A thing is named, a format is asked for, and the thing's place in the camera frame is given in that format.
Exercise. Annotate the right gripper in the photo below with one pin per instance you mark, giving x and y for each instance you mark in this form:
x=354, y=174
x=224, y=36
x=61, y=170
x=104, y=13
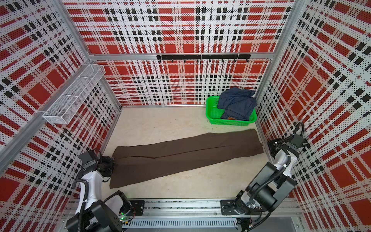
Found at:
x=272, y=143

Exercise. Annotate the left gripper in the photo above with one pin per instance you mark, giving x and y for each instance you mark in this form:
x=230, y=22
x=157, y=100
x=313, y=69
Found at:
x=110, y=160

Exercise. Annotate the brown trousers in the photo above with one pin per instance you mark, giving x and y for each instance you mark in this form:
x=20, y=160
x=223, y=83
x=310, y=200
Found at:
x=138, y=164

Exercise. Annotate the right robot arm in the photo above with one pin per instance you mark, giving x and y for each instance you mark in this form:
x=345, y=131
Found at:
x=274, y=182

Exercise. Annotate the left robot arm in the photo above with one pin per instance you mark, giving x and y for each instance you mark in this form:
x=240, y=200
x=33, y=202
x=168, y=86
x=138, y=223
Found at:
x=95, y=214

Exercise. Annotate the blue denim jeans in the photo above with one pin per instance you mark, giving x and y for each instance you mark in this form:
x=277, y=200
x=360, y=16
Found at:
x=237, y=104

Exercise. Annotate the green plastic basket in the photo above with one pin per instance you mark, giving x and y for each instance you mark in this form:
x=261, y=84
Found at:
x=214, y=114

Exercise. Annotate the white wire mesh shelf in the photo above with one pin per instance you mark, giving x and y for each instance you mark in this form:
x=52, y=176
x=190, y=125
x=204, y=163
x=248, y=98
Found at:
x=66, y=106

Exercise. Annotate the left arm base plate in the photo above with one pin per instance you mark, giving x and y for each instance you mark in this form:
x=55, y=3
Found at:
x=137, y=208

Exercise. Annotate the aluminium front rail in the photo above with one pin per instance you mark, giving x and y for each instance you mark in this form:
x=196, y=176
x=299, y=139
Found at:
x=193, y=208

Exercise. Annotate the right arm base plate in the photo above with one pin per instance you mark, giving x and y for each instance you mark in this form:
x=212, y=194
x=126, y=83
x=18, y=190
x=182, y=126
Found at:
x=229, y=206

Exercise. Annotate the black hook rail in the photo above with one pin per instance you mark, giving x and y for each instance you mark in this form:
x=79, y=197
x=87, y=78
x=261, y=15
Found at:
x=204, y=57

